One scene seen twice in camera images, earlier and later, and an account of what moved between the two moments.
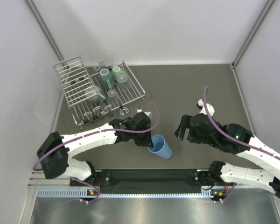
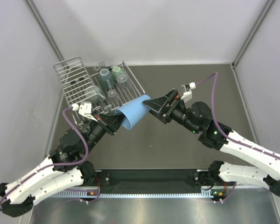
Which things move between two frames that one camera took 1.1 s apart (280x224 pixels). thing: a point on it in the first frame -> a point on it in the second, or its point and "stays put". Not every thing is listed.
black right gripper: x=179 y=133 -> x=157 y=104
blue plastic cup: x=160 y=147 -> x=134 y=113
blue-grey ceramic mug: x=106 y=79 stays put
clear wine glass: x=112 y=96 stays put
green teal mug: x=116 y=71 stays put
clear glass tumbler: x=123 y=82 stays put
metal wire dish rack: x=114 y=87 stays put
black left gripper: x=146 y=142 -> x=111 y=122
